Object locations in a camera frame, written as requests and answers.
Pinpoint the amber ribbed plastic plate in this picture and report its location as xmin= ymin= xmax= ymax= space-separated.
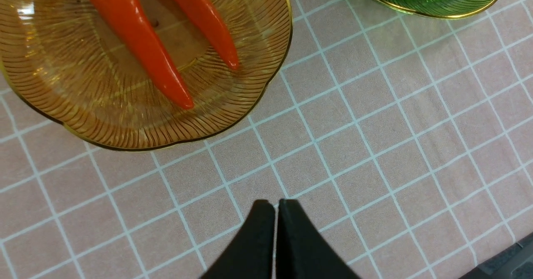
xmin=1 ymin=0 xmax=293 ymax=151

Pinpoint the dark object at corner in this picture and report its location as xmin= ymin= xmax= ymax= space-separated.
xmin=461 ymin=233 xmax=533 ymax=279

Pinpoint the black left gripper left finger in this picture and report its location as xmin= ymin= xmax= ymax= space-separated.
xmin=201 ymin=199 xmax=275 ymax=279

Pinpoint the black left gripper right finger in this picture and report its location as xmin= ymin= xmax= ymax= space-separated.
xmin=275 ymin=199 xmax=359 ymax=279

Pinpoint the toy carrot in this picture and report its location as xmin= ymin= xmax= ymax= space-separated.
xmin=174 ymin=0 xmax=239 ymax=70
xmin=90 ymin=0 xmax=194 ymax=110

